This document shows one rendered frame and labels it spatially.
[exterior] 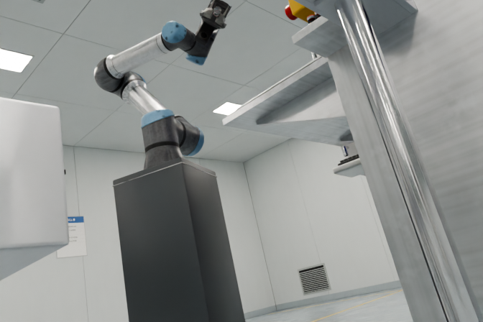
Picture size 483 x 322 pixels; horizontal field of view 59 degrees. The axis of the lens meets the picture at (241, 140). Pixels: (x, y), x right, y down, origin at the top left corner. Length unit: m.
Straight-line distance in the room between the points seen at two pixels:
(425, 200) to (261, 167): 7.92
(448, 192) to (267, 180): 7.63
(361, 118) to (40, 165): 0.77
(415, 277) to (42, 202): 0.76
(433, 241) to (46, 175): 0.53
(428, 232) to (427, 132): 0.30
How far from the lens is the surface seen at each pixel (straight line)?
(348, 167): 1.89
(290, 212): 8.11
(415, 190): 0.70
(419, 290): 0.95
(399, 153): 0.71
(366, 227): 7.28
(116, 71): 1.72
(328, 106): 1.17
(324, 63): 1.10
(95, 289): 6.35
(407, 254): 0.95
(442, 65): 0.95
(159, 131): 1.43
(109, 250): 6.54
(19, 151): 0.37
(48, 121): 0.39
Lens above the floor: 0.37
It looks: 20 degrees up
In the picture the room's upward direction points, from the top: 13 degrees counter-clockwise
